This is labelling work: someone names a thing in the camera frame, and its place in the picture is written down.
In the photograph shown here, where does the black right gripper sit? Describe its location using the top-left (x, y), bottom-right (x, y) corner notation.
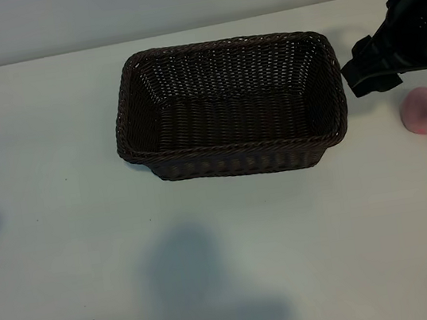
top-left (329, 0), bottom-right (427, 101)

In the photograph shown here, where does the pink peach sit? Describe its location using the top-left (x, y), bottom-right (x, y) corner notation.
top-left (395, 85), bottom-right (427, 139)

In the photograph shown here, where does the dark brown wicker basket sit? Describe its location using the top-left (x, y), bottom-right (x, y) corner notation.
top-left (103, 20), bottom-right (358, 197)

